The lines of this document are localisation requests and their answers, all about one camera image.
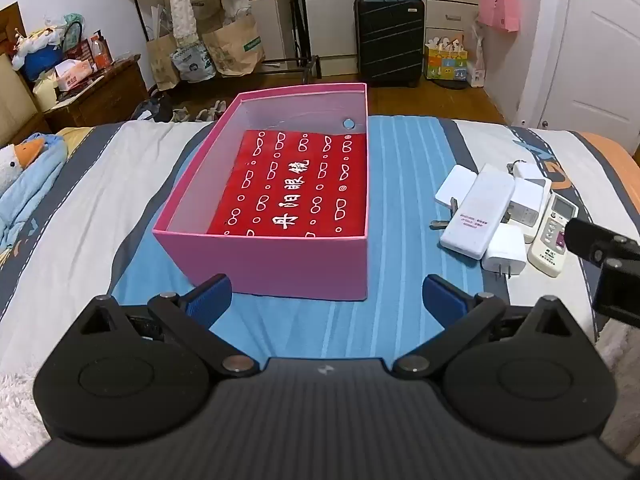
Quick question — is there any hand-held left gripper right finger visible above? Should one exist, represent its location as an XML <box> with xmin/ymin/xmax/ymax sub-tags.
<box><xmin>392</xmin><ymin>274</ymin><xmax>583</xmax><ymax>377</ymax></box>

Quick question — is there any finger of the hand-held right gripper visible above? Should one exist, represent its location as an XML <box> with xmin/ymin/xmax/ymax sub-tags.
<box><xmin>564</xmin><ymin>216</ymin><xmax>640</xmax><ymax>328</ymax></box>

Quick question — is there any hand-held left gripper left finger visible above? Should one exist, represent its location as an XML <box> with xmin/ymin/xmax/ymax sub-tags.
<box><xmin>70</xmin><ymin>274</ymin><xmax>261</xmax><ymax>377</ymax></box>

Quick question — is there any white remote control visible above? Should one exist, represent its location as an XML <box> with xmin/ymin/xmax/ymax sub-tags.
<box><xmin>527</xmin><ymin>192</ymin><xmax>580</xmax><ymax>278</ymax></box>

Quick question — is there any large white charger block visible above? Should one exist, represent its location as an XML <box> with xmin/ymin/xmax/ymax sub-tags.
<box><xmin>509</xmin><ymin>177</ymin><xmax>553</xmax><ymax>226</ymax></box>

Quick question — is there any pink cardboard box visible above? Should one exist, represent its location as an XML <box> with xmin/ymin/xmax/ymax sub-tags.
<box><xmin>151</xmin><ymin>82</ymin><xmax>370</xmax><ymax>302</ymax></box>

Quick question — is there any small white plug charger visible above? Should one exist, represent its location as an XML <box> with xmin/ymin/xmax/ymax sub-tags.
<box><xmin>481</xmin><ymin>223</ymin><xmax>528</xmax><ymax>279</ymax></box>

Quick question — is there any white charger cube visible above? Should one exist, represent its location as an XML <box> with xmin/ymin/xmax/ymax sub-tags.
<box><xmin>514</xmin><ymin>161</ymin><xmax>547</xmax><ymax>183</ymax></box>

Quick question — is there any white power bank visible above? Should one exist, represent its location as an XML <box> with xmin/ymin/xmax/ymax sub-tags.
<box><xmin>439</xmin><ymin>162</ymin><xmax>516</xmax><ymax>261</ymax></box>

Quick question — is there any white square charger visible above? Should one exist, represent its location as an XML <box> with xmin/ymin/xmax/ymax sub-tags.
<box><xmin>434</xmin><ymin>165</ymin><xmax>478</xmax><ymax>208</ymax></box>

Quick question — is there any red printed cloth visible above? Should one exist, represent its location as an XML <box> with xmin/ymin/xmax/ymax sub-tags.
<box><xmin>206</xmin><ymin>130</ymin><xmax>368</xmax><ymax>239</ymax></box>

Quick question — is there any pair of light shoes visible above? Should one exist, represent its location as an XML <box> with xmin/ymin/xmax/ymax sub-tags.
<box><xmin>170</xmin><ymin>100</ymin><xmax>228</xmax><ymax>123</ymax></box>

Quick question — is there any white door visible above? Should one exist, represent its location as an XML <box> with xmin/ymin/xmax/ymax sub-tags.
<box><xmin>515</xmin><ymin>0</ymin><xmax>640</xmax><ymax>136</ymax></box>

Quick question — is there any dark floor bag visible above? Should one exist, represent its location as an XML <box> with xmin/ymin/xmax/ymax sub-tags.
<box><xmin>131</xmin><ymin>92</ymin><xmax>173</xmax><ymax>123</ymax></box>

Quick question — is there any white plastic bag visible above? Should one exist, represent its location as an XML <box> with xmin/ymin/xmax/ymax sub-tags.
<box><xmin>470</xmin><ymin>25</ymin><xmax>487</xmax><ymax>88</ymax></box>

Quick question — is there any blue goose plush toy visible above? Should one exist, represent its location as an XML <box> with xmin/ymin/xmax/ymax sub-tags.
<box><xmin>0</xmin><ymin>132</ymin><xmax>68</xmax><ymax>251</ymax></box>

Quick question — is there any white fluffy blanket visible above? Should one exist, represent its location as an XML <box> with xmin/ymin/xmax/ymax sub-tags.
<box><xmin>0</xmin><ymin>357</ymin><xmax>53</xmax><ymax>461</ymax></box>

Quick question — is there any colourful gift bag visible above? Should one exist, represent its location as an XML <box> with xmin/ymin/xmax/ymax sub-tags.
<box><xmin>425</xmin><ymin>35</ymin><xmax>471</xmax><ymax>86</ymax></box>

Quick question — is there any wooden nightstand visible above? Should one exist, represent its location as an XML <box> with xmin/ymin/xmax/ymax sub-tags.
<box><xmin>50</xmin><ymin>57</ymin><xmax>151</xmax><ymax>133</ymax></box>

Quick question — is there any white printed shopping bag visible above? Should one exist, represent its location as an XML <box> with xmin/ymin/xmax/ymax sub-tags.
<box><xmin>171</xmin><ymin>45</ymin><xmax>217</xmax><ymax>83</ymax></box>

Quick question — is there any patterned paper bag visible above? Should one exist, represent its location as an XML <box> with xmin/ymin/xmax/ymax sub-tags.
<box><xmin>146</xmin><ymin>32</ymin><xmax>181</xmax><ymax>92</ymax></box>

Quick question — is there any pink paper bag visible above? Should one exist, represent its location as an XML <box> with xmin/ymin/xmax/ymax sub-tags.
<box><xmin>477</xmin><ymin>0</ymin><xmax>521</xmax><ymax>33</ymax></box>

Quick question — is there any brown paper bag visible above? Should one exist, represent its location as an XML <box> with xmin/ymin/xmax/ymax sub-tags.
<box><xmin>202</xmin><ymin>12</ymin><xmax>266</xmax><ymax>78</ymax></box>

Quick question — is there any tissue box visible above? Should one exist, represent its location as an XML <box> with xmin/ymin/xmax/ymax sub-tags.
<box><xmin>54</xmin><ymin>59</ymin><xmax>96</xmax><ymax>92</ymax></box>

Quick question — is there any black suitcase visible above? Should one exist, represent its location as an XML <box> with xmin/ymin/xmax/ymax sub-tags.
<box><xmin>353</xmin><ymin>0</ymin><xmax>426</xmax><ymax>88</ymax></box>

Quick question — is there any wooden headboard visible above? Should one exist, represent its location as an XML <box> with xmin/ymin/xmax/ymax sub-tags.
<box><xmin>0</xmin><ymin>2</ymin><xmax>51</xmax><ymax>148</ymax></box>

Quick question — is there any black clothes rack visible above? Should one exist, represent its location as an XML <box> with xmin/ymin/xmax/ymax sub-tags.
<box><xmin>260</xmin><ymin>0</ymin><xmax>323</xmax><ymax>81</ymax></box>

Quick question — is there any blue bag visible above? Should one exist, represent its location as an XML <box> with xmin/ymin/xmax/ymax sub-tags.
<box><xmin>22</xmin><ymin>42</ymin><xmax>63</xmax><ymax>81</ymax></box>

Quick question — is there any white fluffy scarf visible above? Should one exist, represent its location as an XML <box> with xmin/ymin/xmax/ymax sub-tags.
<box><xmin>165</xmin><ymin>0</ymin><xmax>201</xmax><ymax>48</ymax></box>

